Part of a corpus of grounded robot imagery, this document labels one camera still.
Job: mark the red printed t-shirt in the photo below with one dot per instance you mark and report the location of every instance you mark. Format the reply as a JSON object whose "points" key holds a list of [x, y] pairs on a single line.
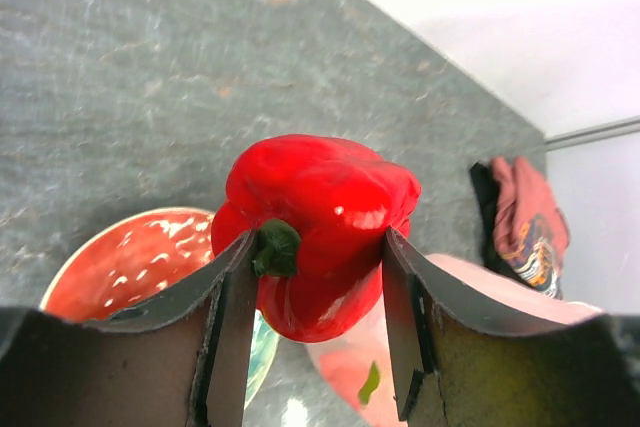
{"points": [[530, 232]]}

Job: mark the white fruit plate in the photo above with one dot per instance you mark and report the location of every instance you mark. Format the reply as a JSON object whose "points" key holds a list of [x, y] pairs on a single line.
{"points": [[130, 261]]}

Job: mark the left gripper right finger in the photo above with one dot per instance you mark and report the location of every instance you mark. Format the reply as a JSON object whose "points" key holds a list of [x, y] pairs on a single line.
{"points": [[460, 358]]}

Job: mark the black cloth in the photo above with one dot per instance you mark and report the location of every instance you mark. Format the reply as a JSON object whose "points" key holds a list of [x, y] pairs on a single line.
{"points": [[486, 191]]}

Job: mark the pink plastic bag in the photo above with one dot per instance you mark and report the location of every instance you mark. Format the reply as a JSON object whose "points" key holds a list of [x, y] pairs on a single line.
{"points": [[357, 364]]}

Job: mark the right aluminium frame post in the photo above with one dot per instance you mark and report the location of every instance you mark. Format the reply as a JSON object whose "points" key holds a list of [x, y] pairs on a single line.
{"points": [[596, 133]]}

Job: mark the red apple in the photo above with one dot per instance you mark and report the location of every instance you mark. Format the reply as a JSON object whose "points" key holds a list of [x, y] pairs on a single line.
{"points": [[321, 207]]}

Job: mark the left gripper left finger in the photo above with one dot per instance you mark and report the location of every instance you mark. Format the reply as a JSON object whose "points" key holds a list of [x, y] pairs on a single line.
{"points": [[178, 358]]}

